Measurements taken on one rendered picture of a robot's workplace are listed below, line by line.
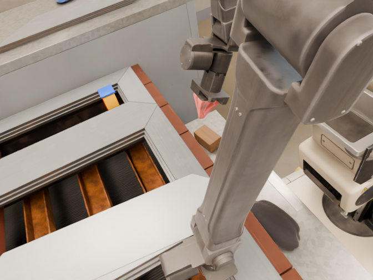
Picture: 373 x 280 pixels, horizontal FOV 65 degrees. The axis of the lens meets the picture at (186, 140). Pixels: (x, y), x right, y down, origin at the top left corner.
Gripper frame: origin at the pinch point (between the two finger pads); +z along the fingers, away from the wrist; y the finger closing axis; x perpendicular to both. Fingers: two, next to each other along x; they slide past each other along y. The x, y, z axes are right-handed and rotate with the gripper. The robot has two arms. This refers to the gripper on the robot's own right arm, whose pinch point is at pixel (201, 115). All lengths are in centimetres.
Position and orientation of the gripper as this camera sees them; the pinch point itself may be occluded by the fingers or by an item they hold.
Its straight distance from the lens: 83.5
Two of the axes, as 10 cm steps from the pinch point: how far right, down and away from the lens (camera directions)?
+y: 4.4, 6.2, -6.5
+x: 8.7, -1.1, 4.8
